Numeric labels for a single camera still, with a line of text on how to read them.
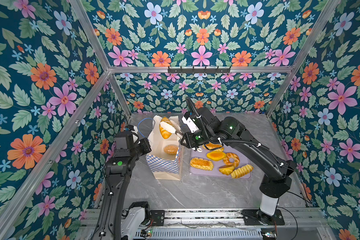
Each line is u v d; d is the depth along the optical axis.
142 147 0.63
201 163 0.88
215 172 0.89
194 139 0.56
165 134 0.68
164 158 0.66
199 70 0.93
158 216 0.74
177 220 0.73
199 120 0.46
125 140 0.51
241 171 0.84
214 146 0.52
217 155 0.92
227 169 0.84
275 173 0.43
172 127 0.66
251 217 0.72
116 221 0.44
